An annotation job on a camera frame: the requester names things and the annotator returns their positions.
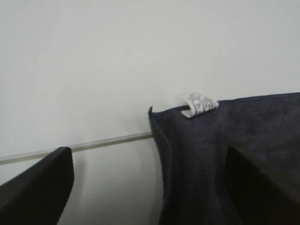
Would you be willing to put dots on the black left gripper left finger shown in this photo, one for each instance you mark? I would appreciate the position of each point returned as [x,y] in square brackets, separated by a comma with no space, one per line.
[39,195]

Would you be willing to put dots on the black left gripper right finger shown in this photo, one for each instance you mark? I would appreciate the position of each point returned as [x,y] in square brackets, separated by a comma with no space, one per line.
[260,194]

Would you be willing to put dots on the dark grey towel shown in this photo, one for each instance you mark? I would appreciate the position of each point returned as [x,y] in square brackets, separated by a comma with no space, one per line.
[193,153]

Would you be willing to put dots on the white towel label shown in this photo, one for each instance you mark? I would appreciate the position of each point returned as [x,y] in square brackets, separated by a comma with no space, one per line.
[198,104]

